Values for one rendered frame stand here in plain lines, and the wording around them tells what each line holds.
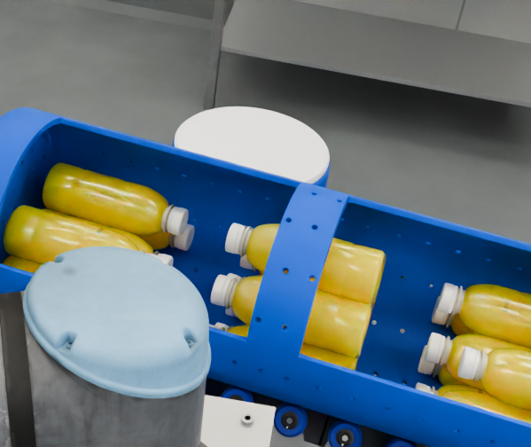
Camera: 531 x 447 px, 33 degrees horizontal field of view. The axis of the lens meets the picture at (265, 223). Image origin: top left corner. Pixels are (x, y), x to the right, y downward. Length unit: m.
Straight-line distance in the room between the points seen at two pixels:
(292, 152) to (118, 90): 2.36
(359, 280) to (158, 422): 0.57
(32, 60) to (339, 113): 1.37
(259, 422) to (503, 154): 3.21
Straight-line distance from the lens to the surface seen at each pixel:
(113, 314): 0.55
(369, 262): 1.11
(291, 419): 1.19
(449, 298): 1.19
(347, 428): 1.19
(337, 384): 1.08
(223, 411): 0.81
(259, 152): 1.56
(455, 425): 1.09
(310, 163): 1.55
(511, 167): 3.86
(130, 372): 0.53
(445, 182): 3.62
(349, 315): 1.10
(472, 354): 1.12
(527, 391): 1.12
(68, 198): 1.26
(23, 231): 1.19
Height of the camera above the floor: 1.85
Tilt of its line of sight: 36 degrees down
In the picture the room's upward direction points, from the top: 9 degrees clockwise
